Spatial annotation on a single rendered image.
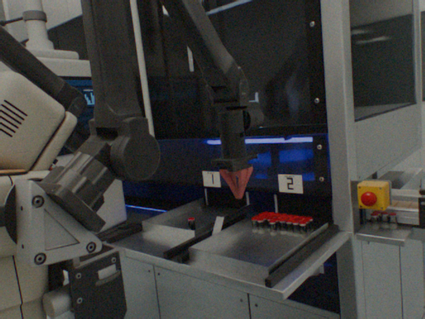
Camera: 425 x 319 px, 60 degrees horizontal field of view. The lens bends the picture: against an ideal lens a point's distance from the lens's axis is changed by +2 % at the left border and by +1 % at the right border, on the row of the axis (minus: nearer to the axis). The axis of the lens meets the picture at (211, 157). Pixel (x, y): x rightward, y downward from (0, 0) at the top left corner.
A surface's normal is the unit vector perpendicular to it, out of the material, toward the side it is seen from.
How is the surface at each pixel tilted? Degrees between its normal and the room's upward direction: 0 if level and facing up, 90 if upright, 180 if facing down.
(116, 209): 90
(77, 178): 63
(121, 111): 79
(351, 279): 90
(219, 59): 91
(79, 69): 90
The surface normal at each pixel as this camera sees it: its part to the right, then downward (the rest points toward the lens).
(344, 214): -0.64, 0.18
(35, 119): 0.74, 0.01
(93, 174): 0.54, -0.21
